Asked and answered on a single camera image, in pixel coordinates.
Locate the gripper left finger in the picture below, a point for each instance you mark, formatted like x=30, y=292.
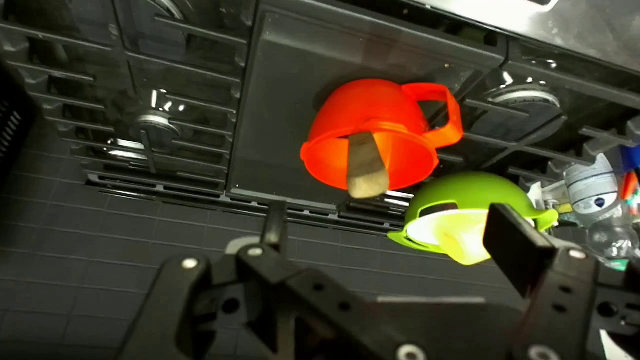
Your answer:
x=180, y=300

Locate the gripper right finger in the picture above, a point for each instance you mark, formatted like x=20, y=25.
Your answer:
x=565, y=300

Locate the clear plastic bottle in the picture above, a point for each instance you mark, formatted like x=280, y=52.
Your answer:
x=612, y=242

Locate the stove burner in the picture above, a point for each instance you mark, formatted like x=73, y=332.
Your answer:
x=156, y=125
x=525, y=96
x=170, y=7

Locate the black gas stove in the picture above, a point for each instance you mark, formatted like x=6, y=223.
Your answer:
x=285, y=100

